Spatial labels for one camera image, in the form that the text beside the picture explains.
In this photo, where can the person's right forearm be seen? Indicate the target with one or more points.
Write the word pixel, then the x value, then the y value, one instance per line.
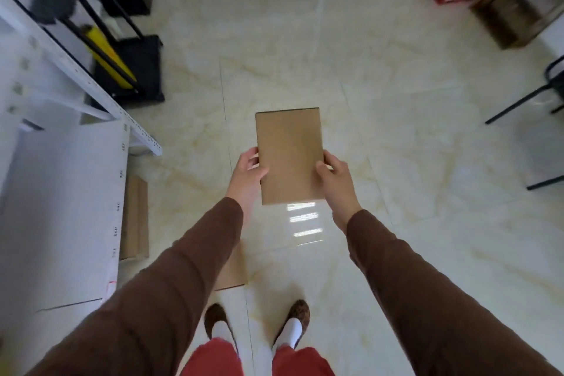
pixel 432 305

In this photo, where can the yellow film roll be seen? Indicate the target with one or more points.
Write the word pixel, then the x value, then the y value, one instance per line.
pixel 108 54

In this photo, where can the brown patterned slipper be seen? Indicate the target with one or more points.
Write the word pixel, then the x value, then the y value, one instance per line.
pixel 214 317
pixel 300 312

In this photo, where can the brown patterned right slipper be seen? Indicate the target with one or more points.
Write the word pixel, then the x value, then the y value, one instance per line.
pixel 300 312

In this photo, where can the white metal shelf rack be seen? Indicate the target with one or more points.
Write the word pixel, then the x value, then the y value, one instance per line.
pixel 75 67

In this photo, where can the person's right thumb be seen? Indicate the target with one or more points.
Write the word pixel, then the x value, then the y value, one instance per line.
pixel 322 170

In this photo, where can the flat cardboard sheet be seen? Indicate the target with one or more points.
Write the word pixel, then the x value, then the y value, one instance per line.
pixel 134 217
pixel 233 272

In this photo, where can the white left sock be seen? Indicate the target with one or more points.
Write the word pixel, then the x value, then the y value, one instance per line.
pixel 224 330

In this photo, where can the person's red trousers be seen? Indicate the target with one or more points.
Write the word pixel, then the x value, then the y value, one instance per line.
pixel 220 360

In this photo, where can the white sock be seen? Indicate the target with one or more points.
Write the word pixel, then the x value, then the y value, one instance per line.
pixel 224 330
pixel 288 334

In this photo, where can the white board sheet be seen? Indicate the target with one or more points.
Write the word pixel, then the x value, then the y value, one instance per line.
pixel 61 212

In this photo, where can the white right sock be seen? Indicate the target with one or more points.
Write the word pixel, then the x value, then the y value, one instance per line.
pixel 288 334

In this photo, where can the black metal chair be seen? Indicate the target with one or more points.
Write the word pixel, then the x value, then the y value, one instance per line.
pixel 553 76

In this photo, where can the brown patterned left slipper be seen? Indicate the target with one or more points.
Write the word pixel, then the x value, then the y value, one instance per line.
pixel 214 317

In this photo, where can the large open brown carton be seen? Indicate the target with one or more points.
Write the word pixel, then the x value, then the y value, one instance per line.
pixel 517 5

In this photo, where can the brown cardboard box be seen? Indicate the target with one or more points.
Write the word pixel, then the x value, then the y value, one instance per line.
pixel 290 155

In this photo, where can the person's left forearm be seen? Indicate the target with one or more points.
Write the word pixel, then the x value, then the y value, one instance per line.
pixel 158 296

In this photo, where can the person's left hand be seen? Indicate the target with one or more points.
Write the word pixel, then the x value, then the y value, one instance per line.
pixel 242 184

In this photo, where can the person's left thumb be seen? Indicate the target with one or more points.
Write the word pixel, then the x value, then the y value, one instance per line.
pixel 262 172

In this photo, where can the person's right hand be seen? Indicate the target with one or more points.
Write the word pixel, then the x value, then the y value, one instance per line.
pixel 339 193

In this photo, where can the black hand truck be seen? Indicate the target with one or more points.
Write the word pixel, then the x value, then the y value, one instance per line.
pixel 141 67

